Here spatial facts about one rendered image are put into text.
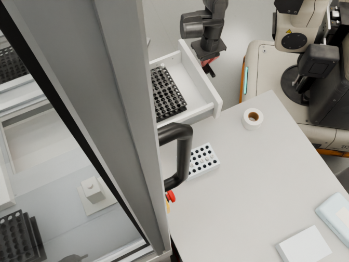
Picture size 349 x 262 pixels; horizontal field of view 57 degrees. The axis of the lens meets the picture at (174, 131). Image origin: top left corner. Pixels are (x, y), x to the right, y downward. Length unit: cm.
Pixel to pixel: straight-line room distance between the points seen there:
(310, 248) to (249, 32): 176
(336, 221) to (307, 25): 76
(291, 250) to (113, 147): 90
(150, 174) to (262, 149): 93
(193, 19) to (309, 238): 72
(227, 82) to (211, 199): 125
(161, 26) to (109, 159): 231
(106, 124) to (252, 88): 173
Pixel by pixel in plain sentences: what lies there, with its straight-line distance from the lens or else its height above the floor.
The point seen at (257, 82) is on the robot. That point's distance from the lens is 190.
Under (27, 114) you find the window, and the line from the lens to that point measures 17.
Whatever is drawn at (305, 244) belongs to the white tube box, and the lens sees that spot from 107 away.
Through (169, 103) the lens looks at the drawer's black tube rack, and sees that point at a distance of 106.
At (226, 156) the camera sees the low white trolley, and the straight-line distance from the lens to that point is 114.
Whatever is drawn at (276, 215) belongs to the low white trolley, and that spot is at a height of 76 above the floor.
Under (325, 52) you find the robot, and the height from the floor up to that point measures 75.
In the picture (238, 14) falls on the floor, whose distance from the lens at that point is 262.
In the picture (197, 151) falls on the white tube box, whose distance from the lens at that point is 111.
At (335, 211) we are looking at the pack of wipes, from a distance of 114.
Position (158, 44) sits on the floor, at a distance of 239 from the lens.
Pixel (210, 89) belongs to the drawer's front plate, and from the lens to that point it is 106.
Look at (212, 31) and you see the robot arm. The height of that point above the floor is 108.
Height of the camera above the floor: 181
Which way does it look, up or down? 64 degrees down
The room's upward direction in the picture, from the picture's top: 1 degrees counter-clockwise
